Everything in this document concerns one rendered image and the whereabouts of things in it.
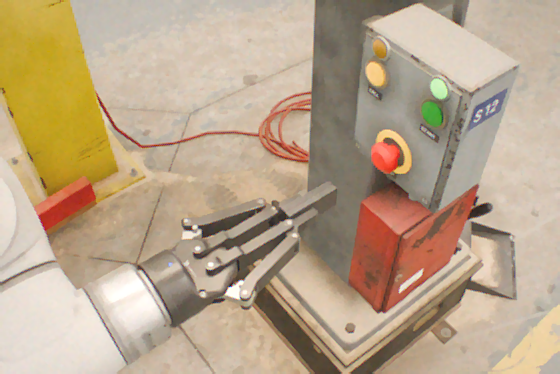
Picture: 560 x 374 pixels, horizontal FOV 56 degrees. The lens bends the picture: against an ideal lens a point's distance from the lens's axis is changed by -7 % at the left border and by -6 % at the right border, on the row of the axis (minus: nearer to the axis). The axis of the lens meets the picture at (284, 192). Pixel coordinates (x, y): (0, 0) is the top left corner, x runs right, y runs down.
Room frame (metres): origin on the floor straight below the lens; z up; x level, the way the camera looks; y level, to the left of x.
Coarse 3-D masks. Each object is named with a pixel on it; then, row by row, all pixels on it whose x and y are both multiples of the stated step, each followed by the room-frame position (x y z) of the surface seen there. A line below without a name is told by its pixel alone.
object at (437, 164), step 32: (384, 32) 0.55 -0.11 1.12; (416, 32) 0.55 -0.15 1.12; (448, 32) 0.55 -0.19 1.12; (384, 64) 0.53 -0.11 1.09; (416, 64) 0.50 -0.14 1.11; (448, 64) 0.49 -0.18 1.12; (480, 64) 0.49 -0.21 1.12; (512, 64) 0.49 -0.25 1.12; (384, 96) 0.52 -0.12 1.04; (416, 96) 0.49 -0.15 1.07; (480, 96) 0.45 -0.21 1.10; (384, 128) 0.52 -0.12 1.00; (416, 128) 0.48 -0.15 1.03; (448, 128) 0.45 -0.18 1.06; (480, 128) 0.47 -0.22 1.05; (416, 160) 0.47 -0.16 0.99; (448, 160) 0.44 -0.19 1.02; (480, 160) 0.48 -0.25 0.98; (416, 192) 0.46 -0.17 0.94; (448, 192) 0.45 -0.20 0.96
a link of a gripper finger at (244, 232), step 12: (276, 204) 0.40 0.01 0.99; (252, 216) 0.39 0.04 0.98; (264, 216) 0.39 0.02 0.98; (240, 228) 0.37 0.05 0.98; (252, 228) 0.37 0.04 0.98; (264, 228) 0.38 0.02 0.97; (216, 240) 0.35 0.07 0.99; (228, 240) 0.36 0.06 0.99; (240, 240) 0.36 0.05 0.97; (204, 252) 0.34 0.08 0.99
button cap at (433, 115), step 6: (426, 102) 0.47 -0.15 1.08; (432, 102) 0.47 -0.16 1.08; (426, 108) 0.47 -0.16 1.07; (432, 108) 0.46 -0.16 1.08; (438, 108) 0.46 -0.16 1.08; (426, 114) 0.47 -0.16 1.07; (432, 114) 0.46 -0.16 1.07; (438, 114) 0.45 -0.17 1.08; (426, 120) 0.47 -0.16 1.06; (432, 120) 0.46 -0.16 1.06; (438, 120) 0.45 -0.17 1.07; (432, 126) 0.46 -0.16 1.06; (438, 126) 0.45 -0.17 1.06
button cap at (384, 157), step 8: (376, 144) 0.50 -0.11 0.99; (384, 144) 0.49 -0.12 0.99; (376, 152) 0.49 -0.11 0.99; (384, 152) 0.48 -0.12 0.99; (392, 152) 0.48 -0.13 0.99; (376, 160) 0.49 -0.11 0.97; (384, 160) 0.48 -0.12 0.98; (392, 160) 0.47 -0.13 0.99; (384, 168) 0.47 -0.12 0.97; (392, 168) 0.47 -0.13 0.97
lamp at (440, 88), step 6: (432, 78) 0.47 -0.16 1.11; (438, 78) 0.47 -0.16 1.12; (444, 78) 0.46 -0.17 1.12; (432, 84) 0.47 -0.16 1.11; (438, 84) 0.46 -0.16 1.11; (444, 84) 0.46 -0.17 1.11; (432, 90) 0.47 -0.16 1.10; (438, 90) 0.46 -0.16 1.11; (444, 90) 0.46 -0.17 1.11; (450, 90) 0.45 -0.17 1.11; (438, 96) 0.46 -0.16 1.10; (444, 96) 0.46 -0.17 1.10
